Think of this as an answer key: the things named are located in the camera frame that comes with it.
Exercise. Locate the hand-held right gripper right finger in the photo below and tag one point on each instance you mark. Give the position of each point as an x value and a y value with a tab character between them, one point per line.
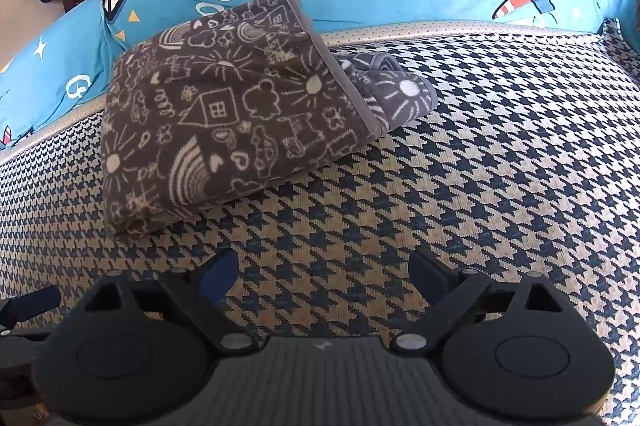
432	273

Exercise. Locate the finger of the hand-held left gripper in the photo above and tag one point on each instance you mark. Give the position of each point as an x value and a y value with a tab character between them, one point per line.
35	303

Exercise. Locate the grey doodle-print fleece garment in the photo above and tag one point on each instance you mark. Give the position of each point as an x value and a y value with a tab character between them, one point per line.
225	115

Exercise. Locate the houndstooth sofa mat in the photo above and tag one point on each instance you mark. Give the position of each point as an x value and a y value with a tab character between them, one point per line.
475	155

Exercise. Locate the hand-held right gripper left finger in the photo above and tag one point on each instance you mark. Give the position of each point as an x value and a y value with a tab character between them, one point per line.
220	273

